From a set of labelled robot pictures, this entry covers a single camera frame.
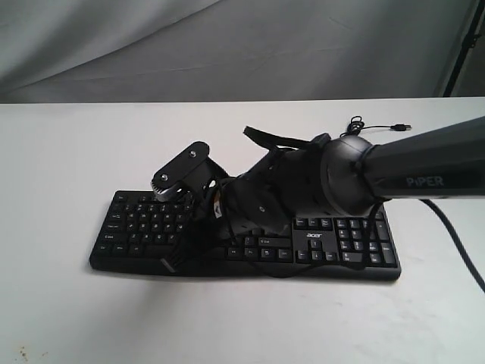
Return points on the black stand pole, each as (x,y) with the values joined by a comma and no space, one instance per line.
(468,43)

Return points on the black acer keyboard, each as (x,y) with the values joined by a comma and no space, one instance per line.
(139,231)

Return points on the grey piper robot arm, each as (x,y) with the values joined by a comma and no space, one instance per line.
(346,176)

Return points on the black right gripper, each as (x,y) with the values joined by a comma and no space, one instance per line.
(284,184)

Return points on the grey backdrop cloth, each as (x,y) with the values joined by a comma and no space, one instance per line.
(222,51)

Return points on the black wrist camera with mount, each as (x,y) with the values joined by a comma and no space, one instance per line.
(191,171)

